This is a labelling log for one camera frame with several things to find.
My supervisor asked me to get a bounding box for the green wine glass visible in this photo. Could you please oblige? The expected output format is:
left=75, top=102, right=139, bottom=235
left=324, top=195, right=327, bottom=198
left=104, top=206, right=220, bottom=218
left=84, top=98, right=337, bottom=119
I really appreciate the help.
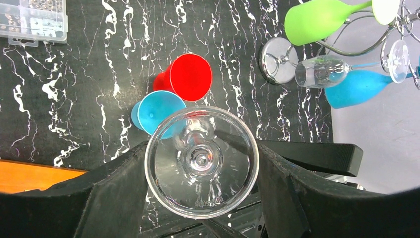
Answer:
left=284, top=0, right=400, bottom=46

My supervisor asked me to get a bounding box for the red wine glass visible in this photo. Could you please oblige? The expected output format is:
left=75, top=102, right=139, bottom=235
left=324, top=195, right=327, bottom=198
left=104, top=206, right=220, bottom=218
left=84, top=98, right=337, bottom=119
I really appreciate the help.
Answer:
left=152, top=53, right=213, bottom=102

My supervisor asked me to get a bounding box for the light blue wine glass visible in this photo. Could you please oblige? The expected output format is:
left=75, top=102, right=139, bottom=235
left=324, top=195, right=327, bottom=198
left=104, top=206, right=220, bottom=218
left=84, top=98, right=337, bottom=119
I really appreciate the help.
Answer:
left=131, top=90, right=186, bottom=135

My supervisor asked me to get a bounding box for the blue wine glass silver rack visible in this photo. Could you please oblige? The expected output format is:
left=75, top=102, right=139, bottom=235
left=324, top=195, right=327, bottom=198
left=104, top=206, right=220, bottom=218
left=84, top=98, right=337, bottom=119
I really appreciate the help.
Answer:
left=325, top=56, right=420, bottom=109

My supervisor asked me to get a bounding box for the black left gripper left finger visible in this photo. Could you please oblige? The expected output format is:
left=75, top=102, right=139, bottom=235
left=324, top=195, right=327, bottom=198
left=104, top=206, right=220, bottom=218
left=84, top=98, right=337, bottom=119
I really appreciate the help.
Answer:
left=0, top=142, right=148, bottom=238

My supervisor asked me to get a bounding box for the silver wire glass rack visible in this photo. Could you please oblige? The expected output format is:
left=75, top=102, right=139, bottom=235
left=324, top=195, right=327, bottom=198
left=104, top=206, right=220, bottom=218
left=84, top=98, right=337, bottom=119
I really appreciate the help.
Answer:
left=297, top=0, right=420, bottom=90

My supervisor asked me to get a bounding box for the clear wine glass silver rack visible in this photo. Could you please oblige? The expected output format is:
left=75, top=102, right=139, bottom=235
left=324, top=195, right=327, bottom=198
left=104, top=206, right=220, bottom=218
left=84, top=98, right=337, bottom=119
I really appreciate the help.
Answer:
left=295, top=40, right=410, bottom=89

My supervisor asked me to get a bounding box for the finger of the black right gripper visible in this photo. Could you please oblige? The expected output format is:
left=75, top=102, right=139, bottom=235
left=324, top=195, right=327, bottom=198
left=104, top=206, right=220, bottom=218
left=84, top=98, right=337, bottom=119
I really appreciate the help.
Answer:
left=214, top=129, right=364, bottom=178

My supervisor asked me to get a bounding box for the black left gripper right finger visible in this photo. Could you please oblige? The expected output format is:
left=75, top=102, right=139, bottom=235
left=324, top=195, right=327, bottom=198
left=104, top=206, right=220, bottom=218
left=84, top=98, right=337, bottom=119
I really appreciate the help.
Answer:
left=258, top=145, right=420, bottom=238

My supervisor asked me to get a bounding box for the clear plastic screw box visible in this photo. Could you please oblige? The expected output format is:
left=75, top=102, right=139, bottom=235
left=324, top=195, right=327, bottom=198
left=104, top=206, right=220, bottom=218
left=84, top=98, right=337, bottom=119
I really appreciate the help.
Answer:
left=0, top=0, right=68, bottom=47

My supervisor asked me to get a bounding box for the orange wooden rack base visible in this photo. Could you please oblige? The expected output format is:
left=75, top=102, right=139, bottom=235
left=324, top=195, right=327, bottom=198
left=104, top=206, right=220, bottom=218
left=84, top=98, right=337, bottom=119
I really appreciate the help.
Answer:
left=0, top=159, right=86, bottom=194

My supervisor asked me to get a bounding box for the clear wine glass gold rack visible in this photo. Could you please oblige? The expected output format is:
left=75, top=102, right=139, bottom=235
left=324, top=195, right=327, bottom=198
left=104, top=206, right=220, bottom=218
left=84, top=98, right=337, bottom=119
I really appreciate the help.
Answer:
left=144, top=106, right=259, bottom=219

